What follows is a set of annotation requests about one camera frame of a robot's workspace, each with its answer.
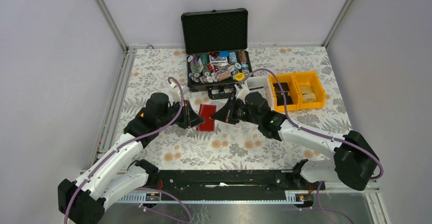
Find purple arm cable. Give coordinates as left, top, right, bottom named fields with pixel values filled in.
left=234, top=68, right=385, bottom=224
left=63, top=77, right=193, bottom=224

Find black card in yellow bin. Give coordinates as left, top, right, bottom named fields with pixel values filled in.
left=273, top=82, right=293, bottom=106

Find yellow bin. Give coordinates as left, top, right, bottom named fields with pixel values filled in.
left=268, top=73, right=301, bottom=113
left=292, top=71, right=326, bottom=110

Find red leather card holder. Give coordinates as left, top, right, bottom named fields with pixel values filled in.
left=197, top=104, right=217, bottom=132

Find white plastic bin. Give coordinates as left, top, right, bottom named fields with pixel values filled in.
left=245, top=76, right=273, bottom=99

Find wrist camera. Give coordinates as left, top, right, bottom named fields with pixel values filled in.
left=234, top=84, right=250, bottom=102
left=170, top=82, right=188, bottom=102

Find black poker chip case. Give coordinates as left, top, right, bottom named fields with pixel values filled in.
left=180, top=8, right=252, bottom=100

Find beige cards in yellow bin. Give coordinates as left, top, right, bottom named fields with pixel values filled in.
left=300, top=86, right=317, bottom=103

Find white slotted cable duct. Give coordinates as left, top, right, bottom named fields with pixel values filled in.
left=117, top=188, right=314, bottom=205

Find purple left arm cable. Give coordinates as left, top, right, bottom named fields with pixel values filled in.
left=63, top=77, right=193, bottom=224

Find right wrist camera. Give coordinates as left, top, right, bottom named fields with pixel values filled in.
left=234, top=84, right=250, bottom=102

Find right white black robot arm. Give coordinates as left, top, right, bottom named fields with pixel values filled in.
left=212, top=92, right=384, bottom=191

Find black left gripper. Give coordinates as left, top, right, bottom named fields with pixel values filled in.
left=157, top=99, right=205, bottom=129

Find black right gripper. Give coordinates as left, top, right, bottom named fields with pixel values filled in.
left=211, top=96, right=261, bottom=125

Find floral patterned table mat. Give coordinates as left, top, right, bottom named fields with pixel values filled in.
left=117, top=47, right=351, bottom=170

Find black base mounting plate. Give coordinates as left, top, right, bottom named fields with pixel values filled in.
left=144, top=170, right=325, bottom=194

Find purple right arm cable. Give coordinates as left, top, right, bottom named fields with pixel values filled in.
left=234, top=68, right=385, bottom=224

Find yellow round dealer chip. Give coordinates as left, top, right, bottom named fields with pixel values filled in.
left=233, top=72, right=245, bottom=81

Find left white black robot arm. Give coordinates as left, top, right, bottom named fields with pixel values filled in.
left=58, top=93, right=204, bottom=223

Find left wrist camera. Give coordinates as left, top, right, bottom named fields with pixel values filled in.
left=170, top=82, right=188, bottom=102

